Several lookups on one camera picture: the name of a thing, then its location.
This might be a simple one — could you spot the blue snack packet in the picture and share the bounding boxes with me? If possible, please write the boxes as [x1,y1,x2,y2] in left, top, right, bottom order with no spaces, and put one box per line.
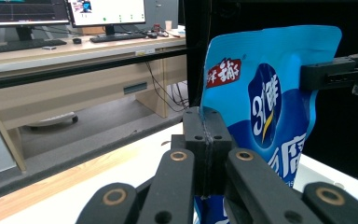
[193,24,343,224]

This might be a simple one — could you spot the white table mat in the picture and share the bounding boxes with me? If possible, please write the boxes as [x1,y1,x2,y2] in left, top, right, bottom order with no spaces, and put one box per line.
[0,122,358,224]

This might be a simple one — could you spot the white screen monitor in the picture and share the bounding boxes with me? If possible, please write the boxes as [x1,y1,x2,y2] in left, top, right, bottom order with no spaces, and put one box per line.
[66,0,147,35]

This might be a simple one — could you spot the small black keyboard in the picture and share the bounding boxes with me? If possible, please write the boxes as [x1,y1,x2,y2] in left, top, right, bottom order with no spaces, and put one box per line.
[89,33,147,44]

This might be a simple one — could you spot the dark screen monitor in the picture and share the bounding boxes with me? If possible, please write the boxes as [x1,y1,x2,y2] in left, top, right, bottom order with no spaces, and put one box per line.
[0,0,71,42]

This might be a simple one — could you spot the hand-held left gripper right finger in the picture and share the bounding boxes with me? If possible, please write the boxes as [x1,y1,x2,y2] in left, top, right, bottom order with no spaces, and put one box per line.
[203,107,233,198]

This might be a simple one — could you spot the large black keyboard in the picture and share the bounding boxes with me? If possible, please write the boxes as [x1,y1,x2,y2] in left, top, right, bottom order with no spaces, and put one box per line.
[0,38,68,54]

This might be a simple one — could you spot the chair base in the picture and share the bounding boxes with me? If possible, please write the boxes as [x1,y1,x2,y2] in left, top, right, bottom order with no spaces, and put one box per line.
[25,111,79,129]

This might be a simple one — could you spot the wooden office desk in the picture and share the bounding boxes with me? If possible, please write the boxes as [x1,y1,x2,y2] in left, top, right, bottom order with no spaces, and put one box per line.
[0,24,190,174]

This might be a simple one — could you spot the black cables under desk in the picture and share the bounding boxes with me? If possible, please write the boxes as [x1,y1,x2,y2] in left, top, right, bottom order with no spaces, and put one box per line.
[145,60,190,114]

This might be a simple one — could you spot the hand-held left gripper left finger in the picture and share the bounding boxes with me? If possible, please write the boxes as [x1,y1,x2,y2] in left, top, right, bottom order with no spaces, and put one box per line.
[171,106,211,198]

